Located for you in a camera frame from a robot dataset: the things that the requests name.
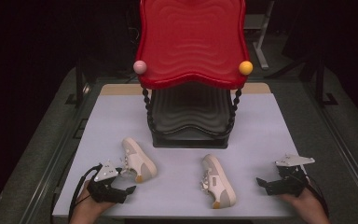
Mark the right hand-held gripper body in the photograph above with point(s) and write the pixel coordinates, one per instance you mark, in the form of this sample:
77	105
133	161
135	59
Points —
289	185

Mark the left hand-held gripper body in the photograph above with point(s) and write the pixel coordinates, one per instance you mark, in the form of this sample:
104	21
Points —
105	191

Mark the white and grey sneaker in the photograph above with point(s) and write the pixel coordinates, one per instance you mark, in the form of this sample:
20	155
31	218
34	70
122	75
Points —
138	160
219	183

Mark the red and black shoe rack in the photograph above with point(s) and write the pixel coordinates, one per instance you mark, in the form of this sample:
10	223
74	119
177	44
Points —
192	46

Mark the person's left hand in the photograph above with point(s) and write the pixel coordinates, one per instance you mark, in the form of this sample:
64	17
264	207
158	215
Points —
88	210

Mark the person's right hand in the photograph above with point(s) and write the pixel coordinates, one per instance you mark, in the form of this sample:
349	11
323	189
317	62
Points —
307	207

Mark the black metal stand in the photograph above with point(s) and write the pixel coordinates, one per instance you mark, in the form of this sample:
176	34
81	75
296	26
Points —
79	84
321	84

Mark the white metal stand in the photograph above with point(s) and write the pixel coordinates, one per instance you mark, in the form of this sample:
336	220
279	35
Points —
261	37

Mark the grey metal rail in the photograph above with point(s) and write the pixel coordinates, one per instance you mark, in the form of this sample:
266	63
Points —
345	149
51	174

